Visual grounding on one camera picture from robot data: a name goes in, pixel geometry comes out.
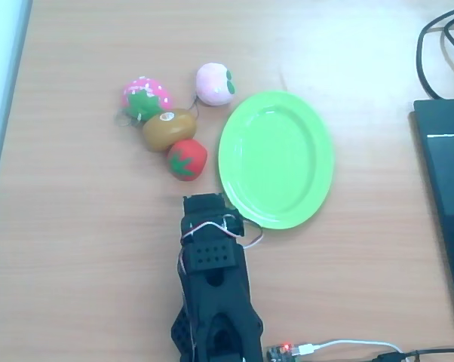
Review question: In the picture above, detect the brown kiwi fruit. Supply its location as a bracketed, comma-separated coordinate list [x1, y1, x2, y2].
[143, 108, 198, 153]

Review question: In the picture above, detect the green oval plate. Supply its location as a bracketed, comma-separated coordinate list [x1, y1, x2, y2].
[218, 90, 336, 231]

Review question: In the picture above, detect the red tomato plush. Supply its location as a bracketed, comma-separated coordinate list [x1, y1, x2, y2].
[167, 138, 209, 183]

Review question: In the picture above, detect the pale pink peach plush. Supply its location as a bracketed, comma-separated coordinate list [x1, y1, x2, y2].
[188, 62, 238, 122]

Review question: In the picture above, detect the pink strawberry plush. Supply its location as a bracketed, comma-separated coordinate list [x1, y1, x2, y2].
[115, 74, 173, 127]

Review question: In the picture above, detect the small controller circuit board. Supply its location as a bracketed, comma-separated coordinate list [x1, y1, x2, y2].
[266, 341, 302, 362]

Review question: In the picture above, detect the black laptop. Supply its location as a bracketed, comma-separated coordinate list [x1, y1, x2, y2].
[413, 97, 454, 333]

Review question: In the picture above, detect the white red gripper servo wire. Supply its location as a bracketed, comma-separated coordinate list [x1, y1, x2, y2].
[176, 220, 265, 275]

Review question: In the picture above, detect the white USB cable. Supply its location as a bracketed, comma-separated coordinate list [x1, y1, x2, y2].
[294, 339, 406, 357]

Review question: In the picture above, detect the black cable with plug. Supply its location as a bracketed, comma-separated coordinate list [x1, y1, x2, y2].
[373, 346, 454, 362]

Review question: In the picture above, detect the thick black cable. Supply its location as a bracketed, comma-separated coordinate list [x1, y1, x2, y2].
[416, 6, 454, 101]

